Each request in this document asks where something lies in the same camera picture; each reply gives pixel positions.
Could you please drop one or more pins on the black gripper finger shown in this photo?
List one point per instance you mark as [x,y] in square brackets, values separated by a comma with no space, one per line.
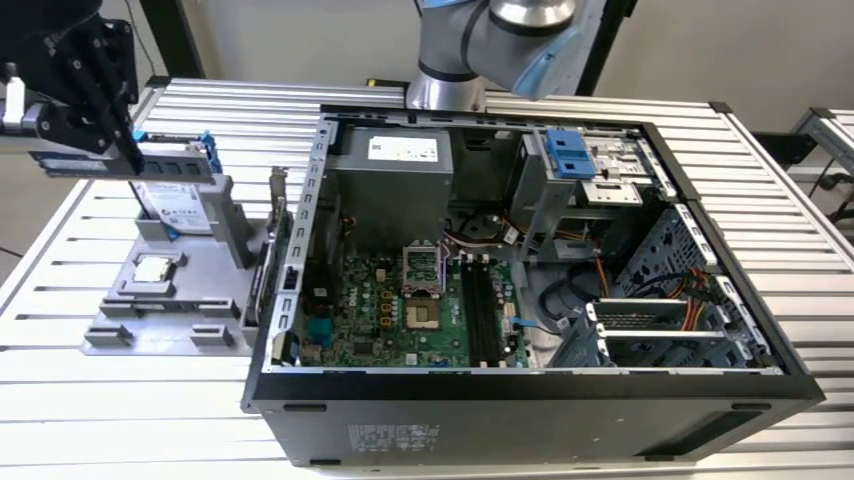
[110,120]

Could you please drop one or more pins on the green RAM stick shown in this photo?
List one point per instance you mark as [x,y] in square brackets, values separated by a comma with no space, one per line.
[174,303]
[174,167]

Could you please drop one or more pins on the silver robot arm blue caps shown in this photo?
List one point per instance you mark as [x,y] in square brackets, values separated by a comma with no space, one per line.
[468,55]

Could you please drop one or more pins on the black RAM slot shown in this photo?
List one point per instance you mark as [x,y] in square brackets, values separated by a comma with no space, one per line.
[497,312]
[490,312]
[482,312]
[474,312]

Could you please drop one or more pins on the hard disk in blue carrier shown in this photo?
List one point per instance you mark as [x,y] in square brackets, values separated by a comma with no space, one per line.
[174,210]

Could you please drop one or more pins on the silver CPU chip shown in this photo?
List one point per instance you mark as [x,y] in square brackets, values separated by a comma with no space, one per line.
[154,271]

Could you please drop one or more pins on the grey parts rack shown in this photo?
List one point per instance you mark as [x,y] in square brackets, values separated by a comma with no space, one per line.
[194,280]

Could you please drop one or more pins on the graphics card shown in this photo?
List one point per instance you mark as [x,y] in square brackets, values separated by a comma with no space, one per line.
[263,285]

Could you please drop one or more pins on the black case fan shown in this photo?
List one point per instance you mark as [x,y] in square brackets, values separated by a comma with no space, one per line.
[329,250]

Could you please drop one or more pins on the grey power supply unit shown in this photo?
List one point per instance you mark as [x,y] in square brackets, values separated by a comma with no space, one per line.
[394,200]

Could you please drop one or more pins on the blue expansion slot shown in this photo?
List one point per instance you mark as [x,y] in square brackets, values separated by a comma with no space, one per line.
[321,332]

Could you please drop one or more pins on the green motherboard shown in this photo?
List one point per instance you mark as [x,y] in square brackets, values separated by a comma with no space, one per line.
[374,345]

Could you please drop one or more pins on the round dark case speaker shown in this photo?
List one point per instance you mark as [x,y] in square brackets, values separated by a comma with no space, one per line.
[486,227]

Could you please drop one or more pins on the CPU socket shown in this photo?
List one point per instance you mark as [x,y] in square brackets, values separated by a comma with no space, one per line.
[423,315]

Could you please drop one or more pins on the blue plastic drive latch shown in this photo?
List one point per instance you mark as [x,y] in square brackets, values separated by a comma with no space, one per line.
[568,150]

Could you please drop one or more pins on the black open PC case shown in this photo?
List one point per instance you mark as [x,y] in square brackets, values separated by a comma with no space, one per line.
[468,425]

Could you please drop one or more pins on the grey metal disk bay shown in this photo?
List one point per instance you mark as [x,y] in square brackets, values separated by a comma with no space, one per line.
[661,335]

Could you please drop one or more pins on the black frame post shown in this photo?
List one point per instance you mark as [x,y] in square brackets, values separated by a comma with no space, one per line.
[183,35]
[608,45]

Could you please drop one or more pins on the neighbouring metal table frame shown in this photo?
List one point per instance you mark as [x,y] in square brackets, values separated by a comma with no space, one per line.
[828,120]

